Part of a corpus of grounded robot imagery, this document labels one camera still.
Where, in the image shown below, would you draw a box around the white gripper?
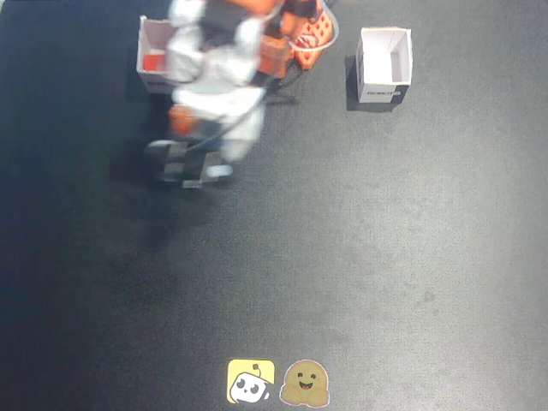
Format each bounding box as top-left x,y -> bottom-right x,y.
169,86 -> 267,163

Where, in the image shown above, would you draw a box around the black felt mat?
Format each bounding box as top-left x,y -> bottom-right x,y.
0,0 -> 548,411

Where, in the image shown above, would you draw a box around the yellow robot face sticker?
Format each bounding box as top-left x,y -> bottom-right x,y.
226,358 -> 277,405

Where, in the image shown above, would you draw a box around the white and red wire loop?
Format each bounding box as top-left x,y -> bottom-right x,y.
281,0 -> 340,53

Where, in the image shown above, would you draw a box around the black camera cable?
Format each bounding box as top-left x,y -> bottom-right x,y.
188,76 -> 296,152

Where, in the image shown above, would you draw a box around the red cube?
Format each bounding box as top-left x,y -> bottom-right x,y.
142,54 -> 167,73

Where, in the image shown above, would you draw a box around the brown hugging face sticker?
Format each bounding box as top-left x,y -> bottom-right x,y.
278,358 -> 331,408

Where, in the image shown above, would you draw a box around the white cardboard box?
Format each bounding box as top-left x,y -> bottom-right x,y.
135,15 -> 177,94
355,27 -> 414,104

